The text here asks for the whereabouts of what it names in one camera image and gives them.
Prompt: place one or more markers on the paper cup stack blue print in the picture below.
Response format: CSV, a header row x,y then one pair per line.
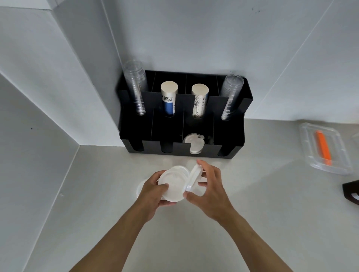
x,y
169,91

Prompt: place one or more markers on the person's right hand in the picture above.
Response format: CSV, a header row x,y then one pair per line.
x,y
216,196

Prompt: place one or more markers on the person's left thumb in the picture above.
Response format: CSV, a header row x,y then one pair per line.
x,y
163,188

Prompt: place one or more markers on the person's right forearm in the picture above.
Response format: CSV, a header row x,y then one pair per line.
x,y
252,246

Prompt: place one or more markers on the clear plastic container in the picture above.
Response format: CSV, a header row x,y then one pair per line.
x,y
340,152

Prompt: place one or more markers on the black object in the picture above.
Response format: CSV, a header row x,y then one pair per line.
x,y
352,189

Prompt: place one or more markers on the tall stack of clear cups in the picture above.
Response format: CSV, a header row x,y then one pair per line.
x,y
136,84

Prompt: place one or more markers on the black cup and lid organizer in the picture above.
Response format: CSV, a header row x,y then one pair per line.
x,y
227,137

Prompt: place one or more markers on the stack of white lids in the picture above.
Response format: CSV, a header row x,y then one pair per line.
x,y
175,183

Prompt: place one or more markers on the paper cup stack black drawing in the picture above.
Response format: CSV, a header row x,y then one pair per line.
x,y
199,94

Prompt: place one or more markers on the short stack of clear cups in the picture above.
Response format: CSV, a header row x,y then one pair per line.
x,y
231,94

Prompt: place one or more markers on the orange tool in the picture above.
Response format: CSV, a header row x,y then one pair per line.
x,y
323,147

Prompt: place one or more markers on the person's left hand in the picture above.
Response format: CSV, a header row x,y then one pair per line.
x,y
148,194

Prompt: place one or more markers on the white lids with sip hole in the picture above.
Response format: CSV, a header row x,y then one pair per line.
x,y
193,143

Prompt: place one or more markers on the person's right thumb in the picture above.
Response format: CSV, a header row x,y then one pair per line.
x,y
192,197

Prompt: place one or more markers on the person's left forearm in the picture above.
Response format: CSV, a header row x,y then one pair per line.
x,y
112,243

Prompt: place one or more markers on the white cup lid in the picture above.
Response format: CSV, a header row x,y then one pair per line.
x,y
193,178
201,190

